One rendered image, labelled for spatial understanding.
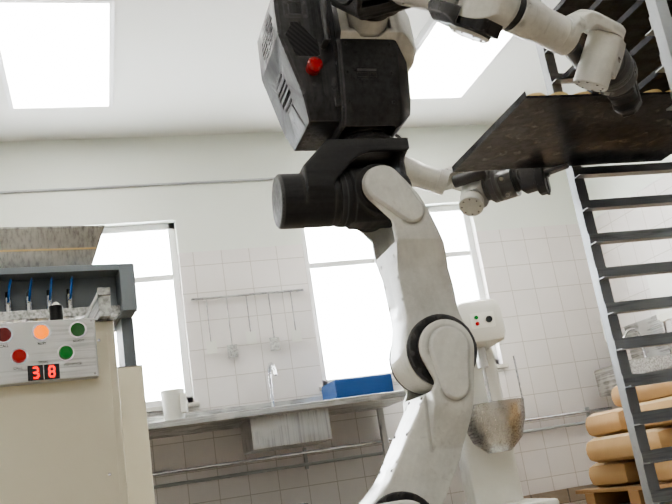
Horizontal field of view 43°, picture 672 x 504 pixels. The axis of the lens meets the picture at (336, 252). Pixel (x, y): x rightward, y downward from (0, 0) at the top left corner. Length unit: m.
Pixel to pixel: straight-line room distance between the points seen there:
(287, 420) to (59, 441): 3.36
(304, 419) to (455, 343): 3.72
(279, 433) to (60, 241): 2.70
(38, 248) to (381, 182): 1.49
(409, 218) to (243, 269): 4.43
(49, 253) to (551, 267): 4.73
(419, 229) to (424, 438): 0.41
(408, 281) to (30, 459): 0.93
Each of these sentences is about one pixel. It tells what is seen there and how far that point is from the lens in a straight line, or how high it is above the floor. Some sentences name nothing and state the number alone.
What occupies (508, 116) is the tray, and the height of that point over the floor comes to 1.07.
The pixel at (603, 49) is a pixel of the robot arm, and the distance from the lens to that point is 1.66.
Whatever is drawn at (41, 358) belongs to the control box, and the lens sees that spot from 2.04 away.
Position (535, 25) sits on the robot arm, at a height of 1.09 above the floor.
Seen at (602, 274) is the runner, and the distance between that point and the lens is 2.21.
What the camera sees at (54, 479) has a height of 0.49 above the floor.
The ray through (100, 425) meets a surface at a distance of 2.06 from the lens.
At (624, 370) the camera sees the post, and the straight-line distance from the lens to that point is 2.18.
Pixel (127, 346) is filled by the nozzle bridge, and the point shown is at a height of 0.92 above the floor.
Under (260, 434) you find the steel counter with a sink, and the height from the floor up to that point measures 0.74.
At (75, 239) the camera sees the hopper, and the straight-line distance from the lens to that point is 2.92.
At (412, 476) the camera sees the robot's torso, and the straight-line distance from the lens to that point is 1.64.
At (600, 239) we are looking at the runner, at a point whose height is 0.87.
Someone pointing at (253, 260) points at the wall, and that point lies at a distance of 6.12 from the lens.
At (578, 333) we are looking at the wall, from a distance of 6.87.
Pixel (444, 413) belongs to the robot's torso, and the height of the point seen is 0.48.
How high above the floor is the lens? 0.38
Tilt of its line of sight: 15 degrees up
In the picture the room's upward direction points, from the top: 9 degrees counter-clockwise
